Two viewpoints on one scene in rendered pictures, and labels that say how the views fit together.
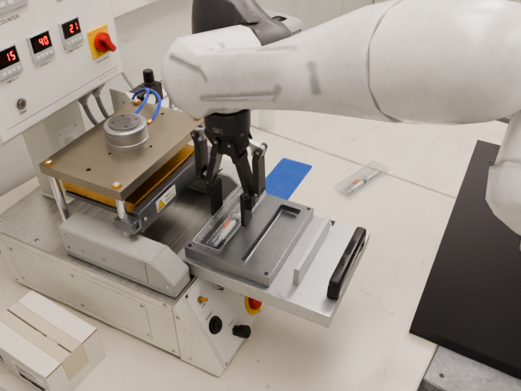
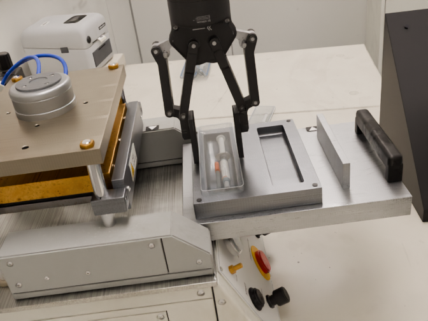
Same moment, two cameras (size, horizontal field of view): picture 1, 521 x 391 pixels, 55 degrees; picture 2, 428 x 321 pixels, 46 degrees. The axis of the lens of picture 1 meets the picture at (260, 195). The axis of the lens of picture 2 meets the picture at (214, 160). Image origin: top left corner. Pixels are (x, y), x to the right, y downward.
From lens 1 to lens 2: 43 cm
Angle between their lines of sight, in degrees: 22
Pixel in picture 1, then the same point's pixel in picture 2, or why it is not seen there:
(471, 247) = not seen: outside the picture
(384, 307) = not seen: hidden behind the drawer
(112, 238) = (91, 235)
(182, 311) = (226, 289)
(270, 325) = (292, 283)
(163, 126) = (79, 85)
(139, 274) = (153, 264)
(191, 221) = (152, 198)
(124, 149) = (55, 114)
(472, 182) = (402, 52)
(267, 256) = (290, 176)
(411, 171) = (294, 104)
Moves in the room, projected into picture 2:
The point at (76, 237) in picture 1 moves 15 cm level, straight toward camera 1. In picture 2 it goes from (34, 260) to (128, 304)
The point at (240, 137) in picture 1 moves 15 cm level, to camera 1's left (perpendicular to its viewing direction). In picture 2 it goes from (226, 26) to (111, 59)
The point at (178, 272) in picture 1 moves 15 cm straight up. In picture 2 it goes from (204, 237) to (186, 129)
